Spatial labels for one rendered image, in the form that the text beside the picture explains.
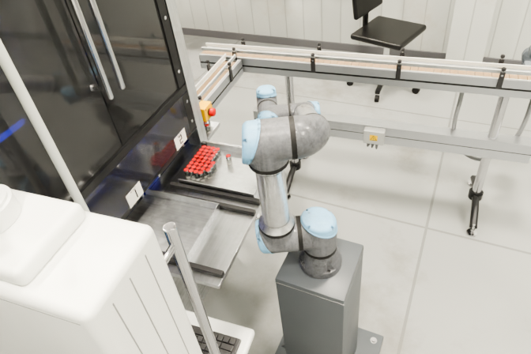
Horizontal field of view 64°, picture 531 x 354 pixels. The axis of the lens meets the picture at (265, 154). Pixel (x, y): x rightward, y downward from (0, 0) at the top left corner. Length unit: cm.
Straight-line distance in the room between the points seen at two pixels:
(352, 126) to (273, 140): 157
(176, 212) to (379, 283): 127
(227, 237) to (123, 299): 89
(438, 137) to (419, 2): 201
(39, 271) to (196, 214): 99
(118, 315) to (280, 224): 73
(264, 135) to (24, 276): 62
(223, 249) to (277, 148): 57
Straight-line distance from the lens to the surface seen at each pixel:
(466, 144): 262
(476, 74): 240
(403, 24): 395
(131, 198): 162
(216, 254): 153
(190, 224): 165
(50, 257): 76
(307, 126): 109
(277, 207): 128
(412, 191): 300
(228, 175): 181
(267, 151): 109
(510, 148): 264
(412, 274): 257
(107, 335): 72
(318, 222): 140
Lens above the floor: 206
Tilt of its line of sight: 39 degrees down
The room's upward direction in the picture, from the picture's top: 7 degrees counter-clockwise
